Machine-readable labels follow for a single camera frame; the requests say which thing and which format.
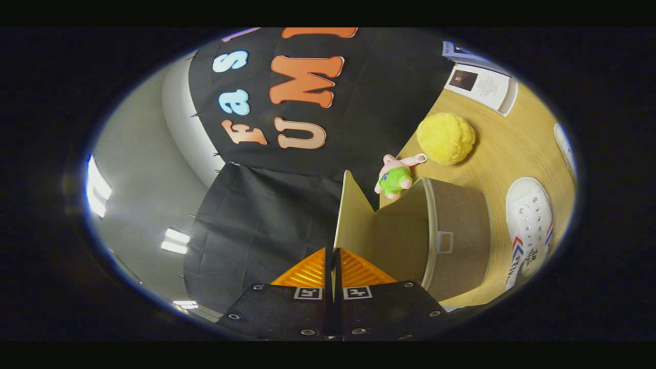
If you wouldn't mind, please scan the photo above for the beige fabric storage box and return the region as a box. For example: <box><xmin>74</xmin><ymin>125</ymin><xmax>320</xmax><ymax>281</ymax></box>
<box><xmin>333</xmin><ymin>170</ymin><xmax>493</xmax><ymax>303</ymax></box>

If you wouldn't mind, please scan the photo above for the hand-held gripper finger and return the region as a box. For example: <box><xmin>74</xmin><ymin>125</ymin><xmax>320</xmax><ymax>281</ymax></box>
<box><xmin>333</xmin><ymin>248</ymin><xmax>449</xmax><ymax>341</ymax></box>
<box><xmin>218</xmin><ymin>248</ymin><xmax>334</xmax><ymax>341</ymax></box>

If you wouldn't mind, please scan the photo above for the pink and green plush toy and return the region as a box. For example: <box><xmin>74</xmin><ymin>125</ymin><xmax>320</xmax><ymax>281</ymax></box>
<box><xmin>374</xmin><ymin>153</ymin><xmax>428</xmax><ymax>200</ymax></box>

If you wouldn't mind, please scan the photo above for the blue cover book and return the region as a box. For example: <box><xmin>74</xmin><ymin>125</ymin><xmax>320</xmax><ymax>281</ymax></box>
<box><xmin>442</xmin><ymin>41</ymin><xmax>513</xmax><ymax>77</ymax></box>

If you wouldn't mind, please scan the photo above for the white canvas shoe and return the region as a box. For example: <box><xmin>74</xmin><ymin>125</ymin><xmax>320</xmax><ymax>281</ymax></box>
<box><xmin>553</xmin><ymin>123</ymin><xmax>578</xmax><ymax>180</ymax></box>
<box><xmin>505</xmin><ymin>177</ymin><xmax>555</xmax><ymax>292</ymax></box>

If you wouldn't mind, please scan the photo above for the white cover book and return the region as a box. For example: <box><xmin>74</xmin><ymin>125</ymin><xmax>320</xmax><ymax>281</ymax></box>
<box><xmin>444</xmin><ymin>63</ymin><xmax>518</xmax><ymax>117</ymax></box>

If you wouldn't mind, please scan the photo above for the yellow plush ball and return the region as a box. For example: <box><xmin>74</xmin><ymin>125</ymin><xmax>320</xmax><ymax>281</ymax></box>
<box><xmin>416</xmin><ymin>113</ymin><xmax>476</xmax><ymax>166</ymax></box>

